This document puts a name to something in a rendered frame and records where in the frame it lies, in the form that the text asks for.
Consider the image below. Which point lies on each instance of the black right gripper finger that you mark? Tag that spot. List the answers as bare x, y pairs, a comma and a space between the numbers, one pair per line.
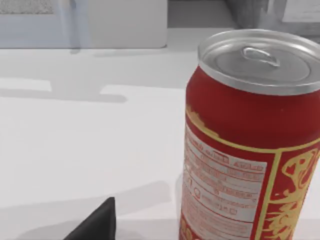
98, 223

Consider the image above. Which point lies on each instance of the red and gold can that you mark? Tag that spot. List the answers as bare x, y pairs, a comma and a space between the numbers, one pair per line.
250, 140

